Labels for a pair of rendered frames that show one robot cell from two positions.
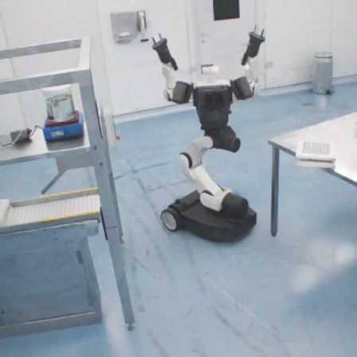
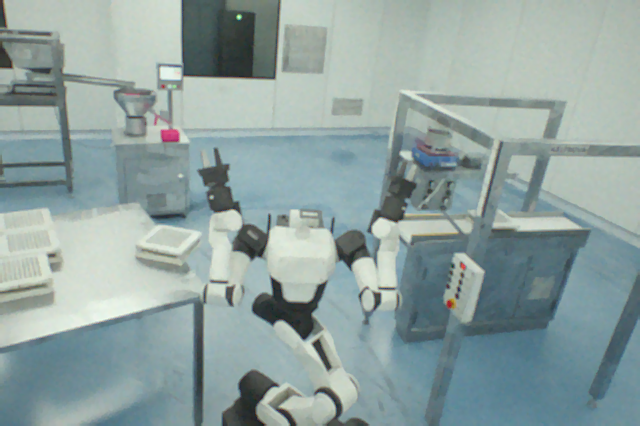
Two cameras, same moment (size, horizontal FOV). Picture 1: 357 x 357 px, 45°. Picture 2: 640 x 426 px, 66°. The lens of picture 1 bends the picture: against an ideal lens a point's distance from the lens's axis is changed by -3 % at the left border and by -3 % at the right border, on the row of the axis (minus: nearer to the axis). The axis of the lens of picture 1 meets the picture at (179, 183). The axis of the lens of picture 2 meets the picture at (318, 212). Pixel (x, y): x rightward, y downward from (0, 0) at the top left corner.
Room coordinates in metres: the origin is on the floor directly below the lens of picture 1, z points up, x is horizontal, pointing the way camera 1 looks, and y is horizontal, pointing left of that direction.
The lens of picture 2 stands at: (4.79, -0.55, 2.09)
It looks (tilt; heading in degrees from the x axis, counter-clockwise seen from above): 24 degrees down; 170
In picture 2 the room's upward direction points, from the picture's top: 6 degrees clockwise
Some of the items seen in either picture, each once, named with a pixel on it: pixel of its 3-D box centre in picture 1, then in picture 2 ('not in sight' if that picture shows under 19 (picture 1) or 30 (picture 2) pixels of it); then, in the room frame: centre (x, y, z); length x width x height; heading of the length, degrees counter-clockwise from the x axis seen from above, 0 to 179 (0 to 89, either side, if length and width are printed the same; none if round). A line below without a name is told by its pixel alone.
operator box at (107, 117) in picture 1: (109, 127); (463, 287); (3.02, 0.47, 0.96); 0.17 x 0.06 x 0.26; 8
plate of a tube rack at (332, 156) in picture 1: (315, 150); (169, 239); (2.49, -0.88, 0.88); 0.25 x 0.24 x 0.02; 160
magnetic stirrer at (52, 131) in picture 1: (64, 124); not in sight; (2.18, 0.57, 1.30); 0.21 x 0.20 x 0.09; 8
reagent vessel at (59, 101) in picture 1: (58, 100); not in sight; (2.18, 0.57, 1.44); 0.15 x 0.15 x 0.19
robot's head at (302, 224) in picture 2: (211, 72); (302, 221); (3.07, -0.29, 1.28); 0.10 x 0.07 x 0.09; 87
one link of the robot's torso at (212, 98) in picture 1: (212, 102); (298, 259); (3.01, -0.28, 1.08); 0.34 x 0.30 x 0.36; 87
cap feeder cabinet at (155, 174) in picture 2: not in sight; (151, 173); (0.20, -1.35, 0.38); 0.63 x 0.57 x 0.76; 106
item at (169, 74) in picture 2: not in sight; (170, 97); (0.00, -1.19, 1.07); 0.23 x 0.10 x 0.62; 106
